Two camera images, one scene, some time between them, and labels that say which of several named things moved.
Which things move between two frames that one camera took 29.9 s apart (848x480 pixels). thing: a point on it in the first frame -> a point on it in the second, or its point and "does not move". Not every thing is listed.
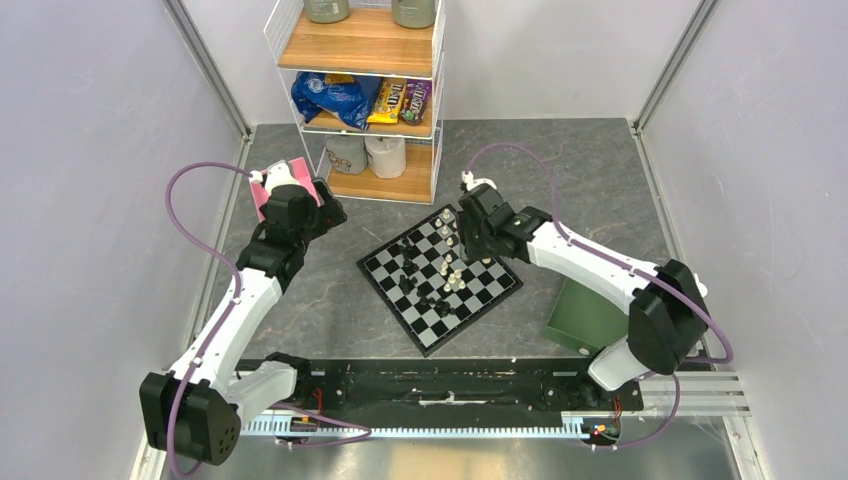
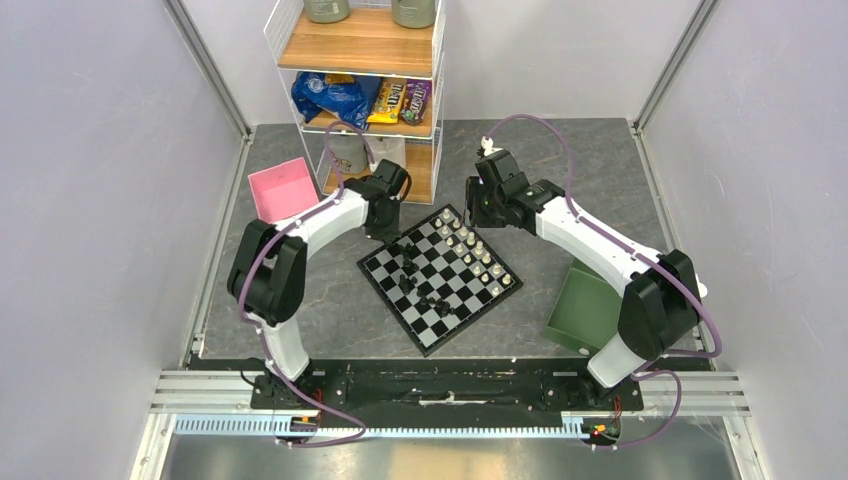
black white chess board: [428, 284] does not move
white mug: [386, 156] does not move
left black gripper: [331, 211] -> [387, 234]
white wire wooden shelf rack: [365, 79] does not move
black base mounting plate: [455, 393] does not move
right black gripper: [465, 225] -> [474, 189]
